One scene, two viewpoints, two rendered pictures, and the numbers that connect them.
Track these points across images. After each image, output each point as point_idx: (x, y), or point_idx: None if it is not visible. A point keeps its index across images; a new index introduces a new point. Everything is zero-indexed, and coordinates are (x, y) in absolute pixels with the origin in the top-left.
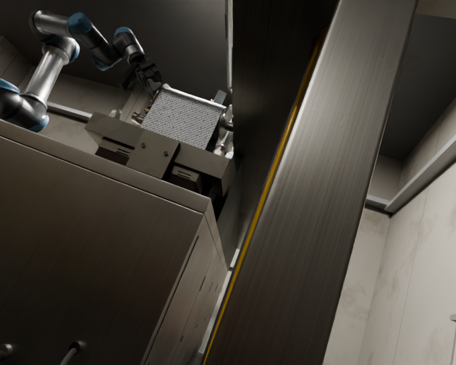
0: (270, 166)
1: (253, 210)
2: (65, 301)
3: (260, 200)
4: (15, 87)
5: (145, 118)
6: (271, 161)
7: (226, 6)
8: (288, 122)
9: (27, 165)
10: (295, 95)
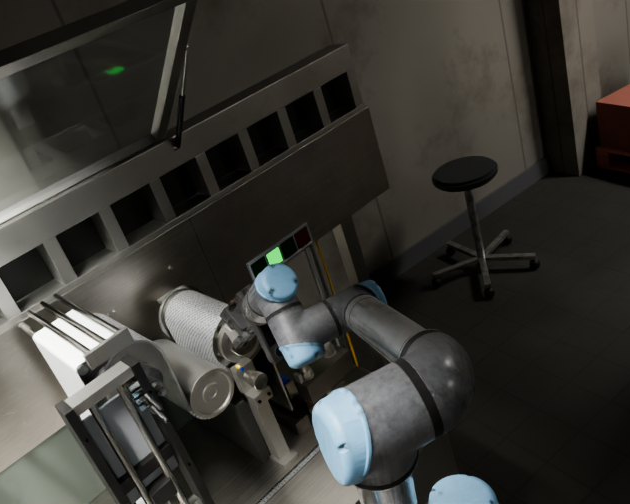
0: (324, 280)
1: (328, 295)
2: None
3: (333, 289)
4: (437, 482)
5: (254, 368)
6: (323, 278)
7: (5, 69)
8: (324, 262)
9: None
10: (314, 252)
